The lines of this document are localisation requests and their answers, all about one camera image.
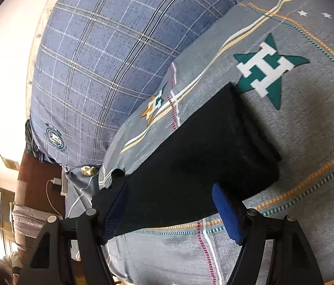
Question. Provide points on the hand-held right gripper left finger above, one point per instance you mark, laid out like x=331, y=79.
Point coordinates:
x=115, y=210

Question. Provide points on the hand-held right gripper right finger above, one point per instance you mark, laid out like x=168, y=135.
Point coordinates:
x=227, y=213

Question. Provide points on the black pants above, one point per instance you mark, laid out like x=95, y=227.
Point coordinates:
x=199, y=160

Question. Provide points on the white power strip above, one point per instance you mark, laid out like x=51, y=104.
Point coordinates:
x=63, y=184

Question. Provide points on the white charger plug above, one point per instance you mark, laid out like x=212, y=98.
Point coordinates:
x=56, y=180

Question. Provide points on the pale hanging cloth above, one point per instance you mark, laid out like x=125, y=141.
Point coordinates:
x=27, y=219

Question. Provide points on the brown wooden headboard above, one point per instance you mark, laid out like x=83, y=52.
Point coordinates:
x=36, y=169

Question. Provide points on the dark crumpled clothing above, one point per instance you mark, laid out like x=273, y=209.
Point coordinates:
x=32, y=142

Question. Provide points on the grey star-print bedsheet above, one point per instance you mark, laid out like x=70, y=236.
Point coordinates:
x=303, y=124

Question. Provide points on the blue plaid quilt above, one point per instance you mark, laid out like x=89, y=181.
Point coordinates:
x=110, y=50

